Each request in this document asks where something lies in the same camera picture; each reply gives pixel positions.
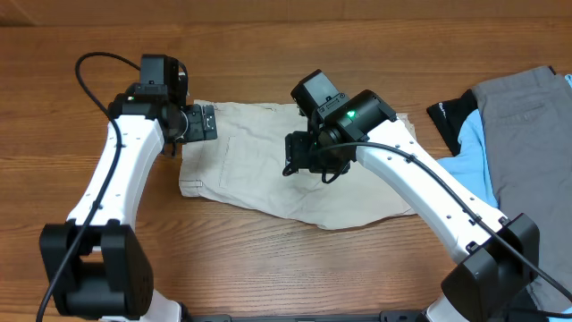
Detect beige khaki shorts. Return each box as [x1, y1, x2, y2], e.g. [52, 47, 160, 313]
[178, 99, 419, 232]

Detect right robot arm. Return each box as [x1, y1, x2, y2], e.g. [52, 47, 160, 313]
[283, 84, 544, 321]

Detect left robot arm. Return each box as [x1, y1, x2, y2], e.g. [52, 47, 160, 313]
[36, 80, 216, 321]

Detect black garment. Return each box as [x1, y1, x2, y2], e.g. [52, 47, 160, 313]
[426, 65, 557, 157]

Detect light blue garment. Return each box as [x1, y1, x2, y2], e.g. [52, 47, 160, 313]
[435, 73, 572, 322]

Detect grey trousers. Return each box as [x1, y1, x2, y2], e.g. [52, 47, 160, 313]
[472, 66, 571, 289]

